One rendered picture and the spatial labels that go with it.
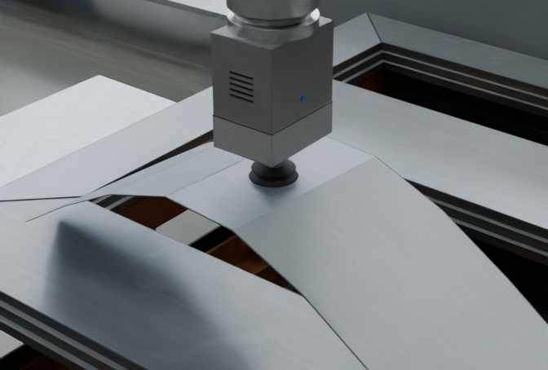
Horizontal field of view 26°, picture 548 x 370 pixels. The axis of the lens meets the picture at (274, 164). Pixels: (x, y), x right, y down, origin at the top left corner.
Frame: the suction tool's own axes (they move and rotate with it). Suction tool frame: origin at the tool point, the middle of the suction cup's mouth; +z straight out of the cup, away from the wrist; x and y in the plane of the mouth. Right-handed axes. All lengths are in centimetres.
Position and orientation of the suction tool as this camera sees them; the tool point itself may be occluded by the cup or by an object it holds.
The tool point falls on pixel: (273, 187)
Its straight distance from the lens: 103.4
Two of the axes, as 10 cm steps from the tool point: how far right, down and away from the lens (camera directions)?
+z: 0.0, 8.9, 4.6
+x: 7.9, 2.8, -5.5
